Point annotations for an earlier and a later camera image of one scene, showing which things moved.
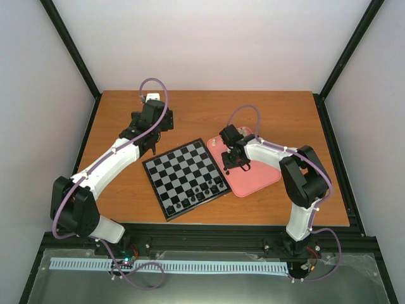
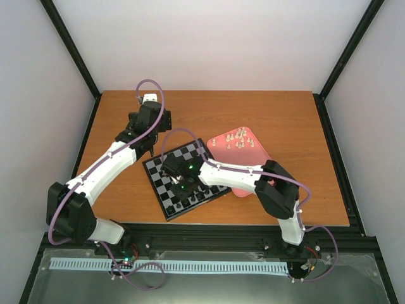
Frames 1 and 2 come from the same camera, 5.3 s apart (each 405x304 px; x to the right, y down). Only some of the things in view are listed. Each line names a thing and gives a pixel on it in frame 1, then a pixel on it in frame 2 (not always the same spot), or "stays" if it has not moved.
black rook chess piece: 171,209 stays
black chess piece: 214,189 stays
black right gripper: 229,165 → 181,194
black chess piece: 200,196 stays
